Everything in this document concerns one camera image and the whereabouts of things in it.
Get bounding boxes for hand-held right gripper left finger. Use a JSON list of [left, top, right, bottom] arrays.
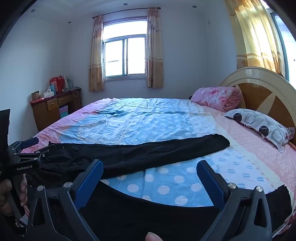
[[23, 159, 104, 241]]

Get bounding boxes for sliding window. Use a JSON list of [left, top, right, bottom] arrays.
[[102, 21, 148, 80]]

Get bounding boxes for person's right hand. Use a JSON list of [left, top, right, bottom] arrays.
[[145, 232, 163, 241]]

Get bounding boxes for black pants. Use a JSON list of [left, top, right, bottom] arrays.
[[25, 134, 231, 186]]

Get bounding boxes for white pillow with dark circles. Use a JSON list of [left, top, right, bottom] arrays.
[[223, 108, 292, 153]]

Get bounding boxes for dark cloth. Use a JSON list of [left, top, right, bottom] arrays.
[[80, 179, 293, 241]]

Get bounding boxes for red gift bag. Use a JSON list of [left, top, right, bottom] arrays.
[[50, 75, 64, 94]]

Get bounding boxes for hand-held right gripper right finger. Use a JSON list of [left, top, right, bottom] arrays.
[[196, 159, 274, 241]]

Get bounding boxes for beige patterned curtain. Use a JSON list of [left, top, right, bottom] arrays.
[[88, 16, 104, 93], [146, 8, 164, 88]]

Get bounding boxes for person's left hand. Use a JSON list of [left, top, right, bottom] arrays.
[[0, 178, 30, 217]]

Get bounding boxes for bed with patterned sheet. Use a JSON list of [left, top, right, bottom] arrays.
[[20, 97, 296, 239]]

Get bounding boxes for cream and wood headboard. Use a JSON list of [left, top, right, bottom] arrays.
[[218, 67, 296, 144]]

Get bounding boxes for white plastic bag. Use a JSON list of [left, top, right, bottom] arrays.
[[63, 76, 74, 91]]

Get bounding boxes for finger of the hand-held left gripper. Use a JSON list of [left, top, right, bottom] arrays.
[[8, 137, 40, 155], [14, 144, 56, 163]]

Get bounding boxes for dark curtain rod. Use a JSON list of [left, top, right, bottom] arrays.
[[92, 7, 160, 19]]

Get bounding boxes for large bright window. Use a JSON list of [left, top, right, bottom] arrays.
[[260, 0, 296, 84]]

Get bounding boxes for pink pillow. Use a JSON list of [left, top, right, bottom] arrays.
[[191, 86, 242, 113]]

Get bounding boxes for yellow sheer curtain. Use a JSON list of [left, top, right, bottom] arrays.
[[225, 0, 286, 78]]

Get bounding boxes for brown wooden desk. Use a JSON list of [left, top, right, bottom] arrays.
[[30, 88, 83, 132]]

